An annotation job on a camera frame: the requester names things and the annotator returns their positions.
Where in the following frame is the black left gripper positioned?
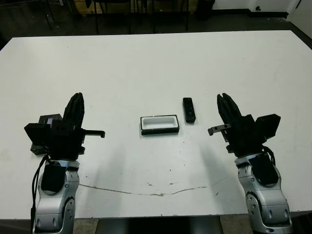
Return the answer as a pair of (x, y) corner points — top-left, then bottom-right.
(47, 92), (106, 161)

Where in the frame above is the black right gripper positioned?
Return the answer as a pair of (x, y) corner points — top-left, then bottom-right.
(208, 93), (268, 157)

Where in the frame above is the black slim camera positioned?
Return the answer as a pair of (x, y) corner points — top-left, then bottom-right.
(182, 97), (197, 124)

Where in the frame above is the black box base white insert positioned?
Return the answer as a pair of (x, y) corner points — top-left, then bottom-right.
(140, 114), (180, 137)

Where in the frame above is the grey chair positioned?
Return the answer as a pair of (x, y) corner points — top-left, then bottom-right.
(47, 0), (78, 31)

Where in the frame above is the black bin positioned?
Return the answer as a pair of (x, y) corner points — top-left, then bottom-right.
(196, 0), (215, 21)

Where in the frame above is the robot lower body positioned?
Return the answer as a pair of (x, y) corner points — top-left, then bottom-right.
(96, 215), (221, 234)

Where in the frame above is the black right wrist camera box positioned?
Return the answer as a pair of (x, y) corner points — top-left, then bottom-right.
(254, 114), (281, 143)

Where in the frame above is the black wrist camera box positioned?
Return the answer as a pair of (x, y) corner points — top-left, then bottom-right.
(24, 123), (53, 149)
(254, 114), (281, 143)

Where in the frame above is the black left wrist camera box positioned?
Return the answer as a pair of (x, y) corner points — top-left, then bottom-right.
(24, 123), (53, 149)

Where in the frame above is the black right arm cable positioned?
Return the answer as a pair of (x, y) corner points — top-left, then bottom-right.
(262, 145), (276, 169)

